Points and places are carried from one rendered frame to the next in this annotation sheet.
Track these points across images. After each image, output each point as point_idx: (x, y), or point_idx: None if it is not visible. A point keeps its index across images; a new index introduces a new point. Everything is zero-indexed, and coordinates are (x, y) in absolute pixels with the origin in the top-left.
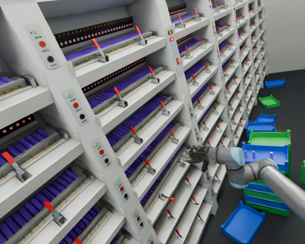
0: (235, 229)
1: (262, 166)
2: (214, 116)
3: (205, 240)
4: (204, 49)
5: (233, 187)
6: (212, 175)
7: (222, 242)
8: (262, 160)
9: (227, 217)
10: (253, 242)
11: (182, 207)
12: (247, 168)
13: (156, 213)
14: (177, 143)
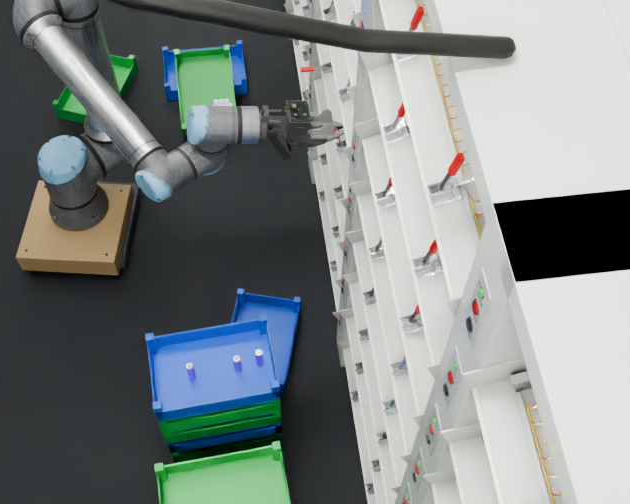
0: (275, 328)
1: (159, 151)
2: (389, 385)
3: (326, 274)
4: (414, 256)
5: (331, 450)
6: (350, 334)
7: (289, 289)
8: (165, 176)
9: (305, 348)
10: (231, 319)
11: (327, 147)
12: (185, 146)
13: (320, 47)
14: (340, 95)
